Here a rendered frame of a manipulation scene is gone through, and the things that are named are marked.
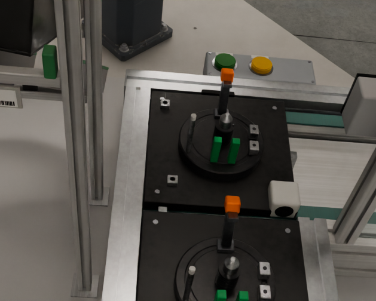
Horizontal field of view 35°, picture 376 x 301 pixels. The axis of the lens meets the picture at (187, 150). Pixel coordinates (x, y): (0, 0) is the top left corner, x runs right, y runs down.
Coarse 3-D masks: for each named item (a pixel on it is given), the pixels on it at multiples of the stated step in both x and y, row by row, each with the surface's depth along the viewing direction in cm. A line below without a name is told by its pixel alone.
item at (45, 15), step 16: (0, 0) 59; (16, 0) 59; (32, 0) 58; (48, 0) 63; (80, 0) 75; (0, 16) 59; (16, 16) 59; (32, 16) 59; (48, 16) 64; (0, 32) 60; (16, 32) 60; (32, 32) 60; (48, 32) 65; (0, 48) 61; (16, 48) 61; (32, 48) 61
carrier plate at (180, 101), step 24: (168, 96) 106; (192, 96) 107; (216, 96) 107; (168, 120) 103; (264, 120) 105; (168, 144) 99; (264, 144) 101; (288, 144) 102; (168, 168) 96; (264, 168) 98; (288, 168) 98; (144, 192) 93; (168, 192) 93; (192, 192) 93; (216, 192) 94; (240, 192) 94; (264, 192) 95; (264, 216) 94
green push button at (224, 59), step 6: (222, 54) 114; (228, 54) 115; (216, 60) 113; (222, 60) 113; (228, 60) 113; (234, 60) 114; (216, 66) 113; (222, 66) 112; (228, 66) 113; (234, 66) 114
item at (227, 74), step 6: (222, 72) 96; (228, 72) 96; (222, 78) 97; (228, 78) 97; (222, 84) 98; (228, 84) 96; (222, 90) 98; (228, 90) 98; (222, 96) 99; (228, 96) 99; (222, 102) 99; (222, 108) 100
